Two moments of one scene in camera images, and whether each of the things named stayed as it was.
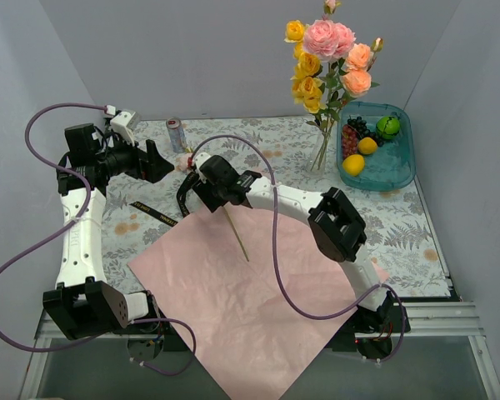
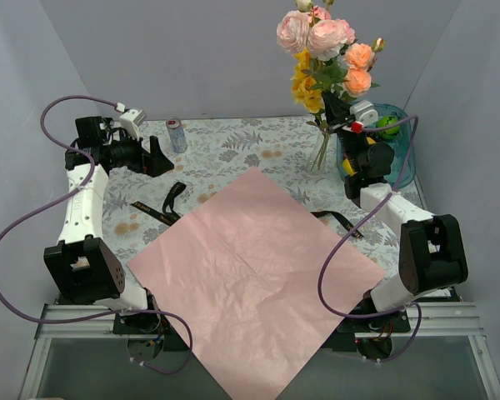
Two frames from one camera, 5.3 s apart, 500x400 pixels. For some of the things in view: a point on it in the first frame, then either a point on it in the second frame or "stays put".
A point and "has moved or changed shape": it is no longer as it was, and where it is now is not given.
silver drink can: (177, 134) stays put
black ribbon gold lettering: (163, 218) has moved or changed shape
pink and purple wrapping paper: (212, 275) stays put
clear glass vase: (317, 161) stays put
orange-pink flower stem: (355, 81) stays put
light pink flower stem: (185, 165) → (292, 30)
